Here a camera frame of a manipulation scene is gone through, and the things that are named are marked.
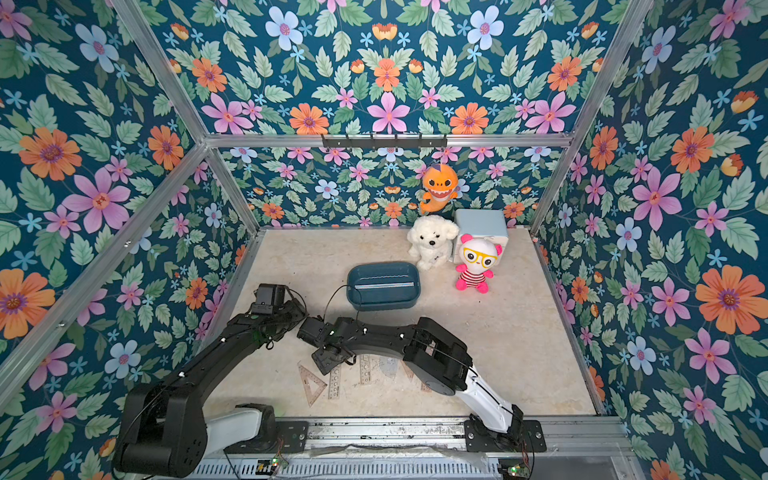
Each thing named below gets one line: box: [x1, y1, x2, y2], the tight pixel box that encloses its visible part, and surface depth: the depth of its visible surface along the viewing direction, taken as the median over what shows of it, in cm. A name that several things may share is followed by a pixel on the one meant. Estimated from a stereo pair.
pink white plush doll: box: [455, 234, 503, 294], surface depth 98 cm
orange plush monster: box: [420, 164, 459, 215], surface depth 100 cm
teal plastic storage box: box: [346, 262, 421, 310], surface depth 104 cm
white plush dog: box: [407, 215, 460, 271], surface depth 98 cm
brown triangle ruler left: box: [298, 365, 328, 407], surface depth 84 cm
